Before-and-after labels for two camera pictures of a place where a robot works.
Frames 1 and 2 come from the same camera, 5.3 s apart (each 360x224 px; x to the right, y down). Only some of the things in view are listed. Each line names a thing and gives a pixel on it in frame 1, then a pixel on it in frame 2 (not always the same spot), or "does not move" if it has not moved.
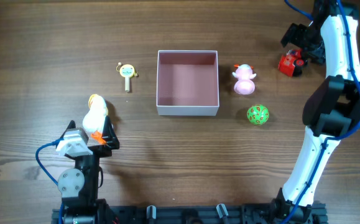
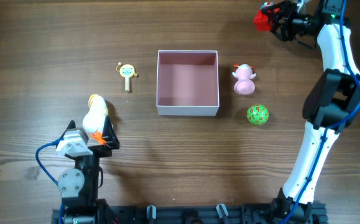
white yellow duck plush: [93, 119] does not move
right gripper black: [306, 38] to [287, 22]
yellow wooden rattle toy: [127, 71] does not move
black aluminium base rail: [189, 214] does not move
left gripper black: [98, 149] does not move
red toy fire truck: [291, 64] to [262, 22]
